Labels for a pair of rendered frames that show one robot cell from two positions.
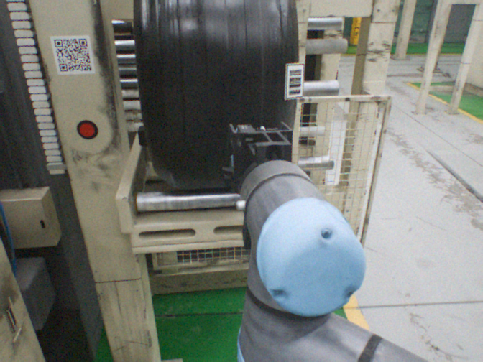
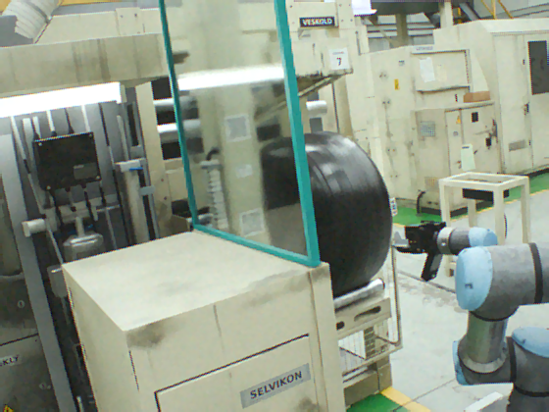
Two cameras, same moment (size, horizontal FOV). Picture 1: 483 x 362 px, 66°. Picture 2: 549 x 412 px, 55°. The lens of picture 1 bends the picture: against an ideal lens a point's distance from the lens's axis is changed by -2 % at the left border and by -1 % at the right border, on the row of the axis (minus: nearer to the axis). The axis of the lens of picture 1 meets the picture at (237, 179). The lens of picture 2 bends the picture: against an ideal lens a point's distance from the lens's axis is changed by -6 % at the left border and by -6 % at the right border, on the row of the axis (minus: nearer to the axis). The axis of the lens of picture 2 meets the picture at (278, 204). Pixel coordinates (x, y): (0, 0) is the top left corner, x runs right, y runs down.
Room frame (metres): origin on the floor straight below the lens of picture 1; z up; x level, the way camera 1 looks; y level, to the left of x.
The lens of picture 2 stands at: (-0.76, 0.91, 1.58)
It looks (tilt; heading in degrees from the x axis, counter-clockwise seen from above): 11 degrees down; 337
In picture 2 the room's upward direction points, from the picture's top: 8 degrees counter-clockwise
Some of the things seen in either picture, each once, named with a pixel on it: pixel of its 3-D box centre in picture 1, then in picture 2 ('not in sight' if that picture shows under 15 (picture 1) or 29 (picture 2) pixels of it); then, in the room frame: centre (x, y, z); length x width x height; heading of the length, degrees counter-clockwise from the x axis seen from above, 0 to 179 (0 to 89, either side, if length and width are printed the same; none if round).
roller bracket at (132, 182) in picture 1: (136, 175); not in sight; (0.88, 0.27, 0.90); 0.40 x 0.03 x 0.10; 7
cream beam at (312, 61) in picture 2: not in sight; (272, 65); (1.21, 0.00, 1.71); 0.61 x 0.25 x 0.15; 97
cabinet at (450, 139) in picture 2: not in sight; (458, 156); (4.21, -3.66, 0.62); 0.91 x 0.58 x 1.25; 93
